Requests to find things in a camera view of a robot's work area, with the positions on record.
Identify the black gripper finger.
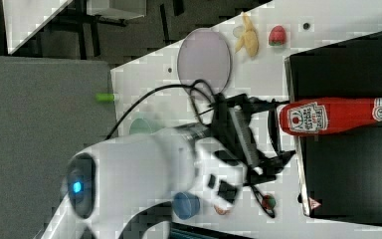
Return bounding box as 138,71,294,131
256,150,295,175
245,97,288,112

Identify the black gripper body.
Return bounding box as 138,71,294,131
209,94,277,186

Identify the red plush ketchup bottle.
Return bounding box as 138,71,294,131
279,98,382,136

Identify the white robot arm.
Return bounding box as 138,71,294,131
35,94,292,239

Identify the small red toy tomato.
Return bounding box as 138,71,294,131
262,194,277,210

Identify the toy orange half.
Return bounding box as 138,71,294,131
213,205,230,215

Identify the peeled toy banana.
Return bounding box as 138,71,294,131
235,12,259,58

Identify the lilac round plate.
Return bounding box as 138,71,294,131
177,28,232,94

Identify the toy strawberry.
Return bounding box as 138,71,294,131
269,26,287,46

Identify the blue plastic bowl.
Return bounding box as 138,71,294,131
172,192,201,220

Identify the green plastic cup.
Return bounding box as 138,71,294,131
129,118,162,134

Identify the green toy vegetable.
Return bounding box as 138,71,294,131
95,93,116,103

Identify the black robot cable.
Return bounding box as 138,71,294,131
104,79,220,141

